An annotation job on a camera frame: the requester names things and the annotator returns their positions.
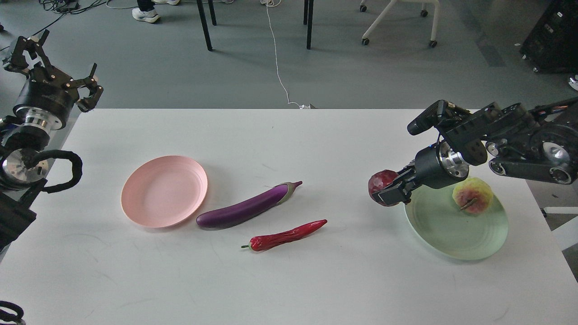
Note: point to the white sneaker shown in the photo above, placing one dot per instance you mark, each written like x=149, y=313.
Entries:
x=169, y=2
x=150, y=16

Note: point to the purple eggplant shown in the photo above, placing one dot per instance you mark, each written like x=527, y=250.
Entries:
x=243, y=211

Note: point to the black equipment case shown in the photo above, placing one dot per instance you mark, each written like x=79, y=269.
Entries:
x=552, y=45

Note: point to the red chili pepper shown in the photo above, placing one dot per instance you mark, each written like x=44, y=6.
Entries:
x=266, y=242

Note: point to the white sneaker right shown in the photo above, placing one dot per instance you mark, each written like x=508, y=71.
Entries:
x=169, y=2

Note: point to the light green plate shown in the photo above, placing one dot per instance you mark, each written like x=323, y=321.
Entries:
x=439, y=223

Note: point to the black table leg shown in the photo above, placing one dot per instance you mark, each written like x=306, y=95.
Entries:
x=204, y=20
x=308, y=6

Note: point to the black table leg right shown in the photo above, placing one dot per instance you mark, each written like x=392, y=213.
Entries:
x=308, y=6

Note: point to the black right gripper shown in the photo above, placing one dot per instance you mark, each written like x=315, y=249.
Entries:
x=436, y=166

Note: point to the red pomegranate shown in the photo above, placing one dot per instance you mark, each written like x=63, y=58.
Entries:
x=381, y=180

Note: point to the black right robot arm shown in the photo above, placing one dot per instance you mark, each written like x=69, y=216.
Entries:
x=538, y=144

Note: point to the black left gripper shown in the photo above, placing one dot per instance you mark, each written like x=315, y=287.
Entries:
x=44, y=90

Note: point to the yellow-green custard apple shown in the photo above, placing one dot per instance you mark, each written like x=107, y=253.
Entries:
x=473, y=195

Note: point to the white sneaker left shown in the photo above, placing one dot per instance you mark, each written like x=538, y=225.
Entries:
x=150, y=16

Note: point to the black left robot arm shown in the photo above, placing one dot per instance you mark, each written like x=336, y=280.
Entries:
x=28, y=168

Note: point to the black table leg left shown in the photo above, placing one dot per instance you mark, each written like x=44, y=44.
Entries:
x=204, y=20

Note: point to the pink plate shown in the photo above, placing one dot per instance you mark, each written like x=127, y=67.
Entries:
x=164, y=191

